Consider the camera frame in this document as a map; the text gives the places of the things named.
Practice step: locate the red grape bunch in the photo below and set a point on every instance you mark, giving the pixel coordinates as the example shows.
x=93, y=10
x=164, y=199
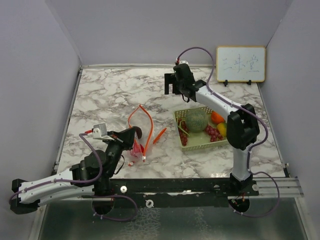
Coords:
x=183, y=131

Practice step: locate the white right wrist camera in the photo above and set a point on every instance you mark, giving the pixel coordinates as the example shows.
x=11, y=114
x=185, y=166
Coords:
x=178, y=61

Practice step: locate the orange fruit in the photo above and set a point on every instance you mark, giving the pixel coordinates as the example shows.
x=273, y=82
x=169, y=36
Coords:
x=216, y=118

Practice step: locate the clear zip top bag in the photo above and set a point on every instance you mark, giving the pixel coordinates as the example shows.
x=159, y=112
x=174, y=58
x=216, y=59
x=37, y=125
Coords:
x=142, y=119

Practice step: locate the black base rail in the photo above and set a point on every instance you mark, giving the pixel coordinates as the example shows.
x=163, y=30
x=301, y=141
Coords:
x=172, y=192

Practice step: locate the dark purple grape bunch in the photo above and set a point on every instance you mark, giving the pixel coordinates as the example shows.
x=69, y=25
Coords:
x=213, y=133

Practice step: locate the small framed whiteboard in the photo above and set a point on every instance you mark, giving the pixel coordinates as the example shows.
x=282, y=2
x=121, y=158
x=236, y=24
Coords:
x=241, y=64

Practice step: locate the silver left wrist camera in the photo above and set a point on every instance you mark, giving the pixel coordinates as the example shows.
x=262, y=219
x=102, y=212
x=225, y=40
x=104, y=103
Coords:
x=98, y=131

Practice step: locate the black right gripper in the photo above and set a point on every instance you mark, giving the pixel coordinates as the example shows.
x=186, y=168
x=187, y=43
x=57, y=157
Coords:
x=169, y=79

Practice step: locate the yellow green mango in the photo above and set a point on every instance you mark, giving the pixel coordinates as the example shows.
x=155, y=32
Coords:
x=222, y=128

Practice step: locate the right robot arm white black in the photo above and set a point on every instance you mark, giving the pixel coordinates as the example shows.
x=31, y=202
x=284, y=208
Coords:
x=242, y=126

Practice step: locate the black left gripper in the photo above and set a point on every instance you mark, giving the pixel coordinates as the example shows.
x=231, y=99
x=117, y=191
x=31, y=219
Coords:
x=124, y=139

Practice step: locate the pale green plastic basket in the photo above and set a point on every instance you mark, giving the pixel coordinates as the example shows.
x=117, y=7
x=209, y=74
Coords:
x=197, y=141

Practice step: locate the green netted melon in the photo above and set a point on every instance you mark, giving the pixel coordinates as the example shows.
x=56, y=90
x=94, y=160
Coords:
x=196, y=120

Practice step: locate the red apple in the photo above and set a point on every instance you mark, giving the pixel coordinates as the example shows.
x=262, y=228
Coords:
x=137, y=150

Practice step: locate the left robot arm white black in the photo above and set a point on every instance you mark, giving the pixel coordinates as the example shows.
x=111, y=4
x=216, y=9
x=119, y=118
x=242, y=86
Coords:
x=89, y=177

